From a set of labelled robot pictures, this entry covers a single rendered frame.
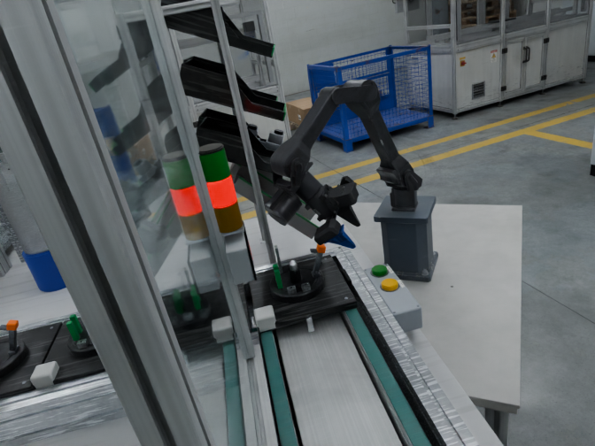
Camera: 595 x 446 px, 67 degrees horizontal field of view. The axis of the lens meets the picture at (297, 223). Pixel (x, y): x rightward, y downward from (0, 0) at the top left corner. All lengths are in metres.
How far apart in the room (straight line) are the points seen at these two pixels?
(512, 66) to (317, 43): 4.67
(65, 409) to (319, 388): 0.55
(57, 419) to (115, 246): 0.98
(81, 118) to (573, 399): 2.18
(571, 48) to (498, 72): 1.22
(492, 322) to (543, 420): 1.01
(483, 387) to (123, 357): 0.87
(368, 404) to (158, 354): 0.71
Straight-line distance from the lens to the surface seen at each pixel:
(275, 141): 1.43
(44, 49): 0.19
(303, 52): 10.04
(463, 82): 6.26
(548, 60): 7.19
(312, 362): 1.01
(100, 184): 0.20
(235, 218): 0.81
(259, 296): 1.15
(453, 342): 1.12
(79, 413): 1.15
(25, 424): 1.19
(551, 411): 2.19
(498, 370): 1.07
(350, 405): 0.92
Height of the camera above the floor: 1.60
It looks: 25 degrees down
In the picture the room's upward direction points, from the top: 11 degrees counter-clockwise
